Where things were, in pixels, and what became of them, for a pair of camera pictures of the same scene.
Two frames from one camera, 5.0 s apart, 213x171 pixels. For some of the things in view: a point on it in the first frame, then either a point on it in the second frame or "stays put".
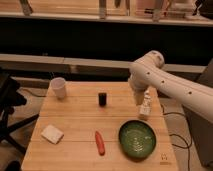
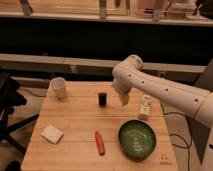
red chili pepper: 100,143 stays put
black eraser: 102,99 stays put
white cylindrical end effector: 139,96 → 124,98
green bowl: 137,140 stays put
